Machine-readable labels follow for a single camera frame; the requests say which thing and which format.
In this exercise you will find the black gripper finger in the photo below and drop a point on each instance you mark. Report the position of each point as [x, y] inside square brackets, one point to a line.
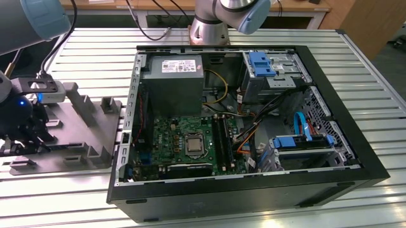
[9, 147]
[38, 135]

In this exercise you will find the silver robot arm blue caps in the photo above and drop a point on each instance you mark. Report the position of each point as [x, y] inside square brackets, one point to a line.
[17, 28]

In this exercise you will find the black RAM slot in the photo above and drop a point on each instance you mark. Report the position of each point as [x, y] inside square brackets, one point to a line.
[220, 142]

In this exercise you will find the grey parts rack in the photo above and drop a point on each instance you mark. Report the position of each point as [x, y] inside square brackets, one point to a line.
[82, 133]

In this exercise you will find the green motherboard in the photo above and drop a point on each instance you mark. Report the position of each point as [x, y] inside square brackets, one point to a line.
[169, 128]

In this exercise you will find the grey power supply unit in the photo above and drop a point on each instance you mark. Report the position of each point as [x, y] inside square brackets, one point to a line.
[172, 95]

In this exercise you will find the CPU socket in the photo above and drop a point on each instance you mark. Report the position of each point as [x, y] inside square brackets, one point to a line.
[194, 135]

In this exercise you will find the silver CPU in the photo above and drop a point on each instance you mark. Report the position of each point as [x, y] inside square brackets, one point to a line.
[194, 145]

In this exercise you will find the black graphics card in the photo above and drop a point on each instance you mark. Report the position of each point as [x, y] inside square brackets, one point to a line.
[190, 169]

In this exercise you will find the wooden desk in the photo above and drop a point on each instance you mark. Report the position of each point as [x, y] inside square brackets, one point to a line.
[102, 6]

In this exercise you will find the black PC case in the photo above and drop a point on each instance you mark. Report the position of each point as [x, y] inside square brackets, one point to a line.
[223, 199]

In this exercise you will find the blue drive bay latch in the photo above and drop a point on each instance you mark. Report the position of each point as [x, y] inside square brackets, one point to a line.
[260, 64]

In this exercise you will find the hard disk in blue carrier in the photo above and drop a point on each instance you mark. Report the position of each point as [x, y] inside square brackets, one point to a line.
[288, 142]

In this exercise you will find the silver drive cage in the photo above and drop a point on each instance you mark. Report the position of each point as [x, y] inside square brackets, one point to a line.
[280, 83]

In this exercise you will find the silver disk bay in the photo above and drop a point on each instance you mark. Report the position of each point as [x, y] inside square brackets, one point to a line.
[305, 152]

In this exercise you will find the wooden cabinet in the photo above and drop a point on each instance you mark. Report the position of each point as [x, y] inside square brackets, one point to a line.
[365, 23]

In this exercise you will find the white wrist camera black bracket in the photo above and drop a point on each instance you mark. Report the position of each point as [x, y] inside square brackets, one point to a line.
[53, 95]

